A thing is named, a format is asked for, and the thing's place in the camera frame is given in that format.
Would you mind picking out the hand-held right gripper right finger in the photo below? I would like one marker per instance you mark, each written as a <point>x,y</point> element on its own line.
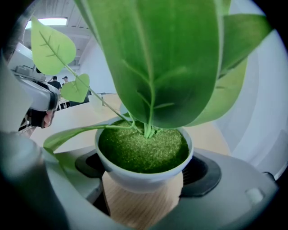
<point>225,202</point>

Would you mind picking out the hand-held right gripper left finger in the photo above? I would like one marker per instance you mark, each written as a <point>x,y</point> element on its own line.
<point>74,186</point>

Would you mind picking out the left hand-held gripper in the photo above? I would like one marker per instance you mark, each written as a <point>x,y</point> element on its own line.
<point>38,94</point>

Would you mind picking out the green potted plant white pot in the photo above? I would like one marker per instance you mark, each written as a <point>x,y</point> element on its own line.
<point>144,182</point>

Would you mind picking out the person's left hand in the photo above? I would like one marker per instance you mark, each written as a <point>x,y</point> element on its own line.
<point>48,119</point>

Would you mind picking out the rectangular ceiling light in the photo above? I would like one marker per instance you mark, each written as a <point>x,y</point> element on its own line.
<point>48,21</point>

